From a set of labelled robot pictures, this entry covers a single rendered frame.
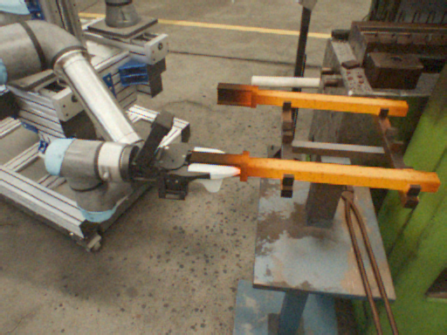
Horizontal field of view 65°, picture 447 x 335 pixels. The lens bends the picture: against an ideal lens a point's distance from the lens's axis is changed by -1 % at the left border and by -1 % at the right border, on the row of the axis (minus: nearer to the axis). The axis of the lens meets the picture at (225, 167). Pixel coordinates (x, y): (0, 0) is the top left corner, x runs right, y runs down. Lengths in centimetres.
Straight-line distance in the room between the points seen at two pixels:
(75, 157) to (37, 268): 118
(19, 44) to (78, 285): 109
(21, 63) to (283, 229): 71
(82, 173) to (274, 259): 45
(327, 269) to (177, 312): 85
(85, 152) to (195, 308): 100
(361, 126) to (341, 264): 41
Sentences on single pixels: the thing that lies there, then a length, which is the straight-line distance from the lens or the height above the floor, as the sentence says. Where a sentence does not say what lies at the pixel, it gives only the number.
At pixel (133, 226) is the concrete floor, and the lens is 182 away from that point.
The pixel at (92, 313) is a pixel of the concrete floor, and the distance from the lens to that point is 162.
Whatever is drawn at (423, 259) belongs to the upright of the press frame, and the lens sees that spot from 112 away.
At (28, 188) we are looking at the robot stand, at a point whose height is 23.
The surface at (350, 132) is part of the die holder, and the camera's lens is 106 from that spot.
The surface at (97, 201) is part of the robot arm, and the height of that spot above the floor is 85.
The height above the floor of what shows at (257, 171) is 96.
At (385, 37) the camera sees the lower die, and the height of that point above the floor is 99.
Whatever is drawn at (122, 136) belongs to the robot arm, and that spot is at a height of 91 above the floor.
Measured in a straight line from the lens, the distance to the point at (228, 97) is 83.
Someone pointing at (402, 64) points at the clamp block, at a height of 98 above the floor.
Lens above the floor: 138
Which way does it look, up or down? 42 degrees down
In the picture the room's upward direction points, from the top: straight up
